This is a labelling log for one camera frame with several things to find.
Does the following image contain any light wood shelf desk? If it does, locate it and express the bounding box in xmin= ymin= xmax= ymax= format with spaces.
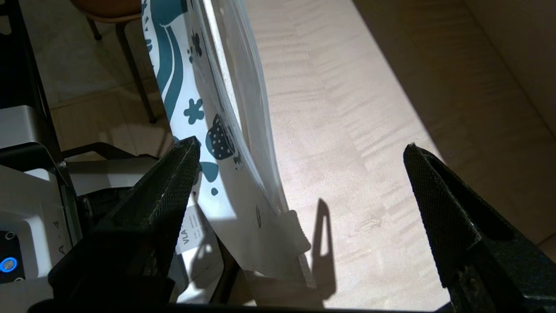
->
xmin=226 ymin=0 xmax=556 ymax=311

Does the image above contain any white horse-print zip pouch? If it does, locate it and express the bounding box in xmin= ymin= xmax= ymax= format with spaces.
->
xmin=141 ymin=0 xmax=317 ymax=291

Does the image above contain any silver white robot torso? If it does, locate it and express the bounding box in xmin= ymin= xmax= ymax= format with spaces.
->
xmin=0 ymin=0 xmax=231 ymax=305

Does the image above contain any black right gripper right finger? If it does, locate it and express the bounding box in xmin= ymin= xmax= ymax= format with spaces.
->
xmin=403 ymin=143 xmax=556 ymax=313

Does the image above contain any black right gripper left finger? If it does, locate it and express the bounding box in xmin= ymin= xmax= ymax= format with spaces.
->
xmin=48 ymin=136 xmax=202 ymax=305

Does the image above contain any brown chair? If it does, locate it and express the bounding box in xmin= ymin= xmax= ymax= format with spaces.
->
xmin=69 ymin=0 xmax=158 ymax=125

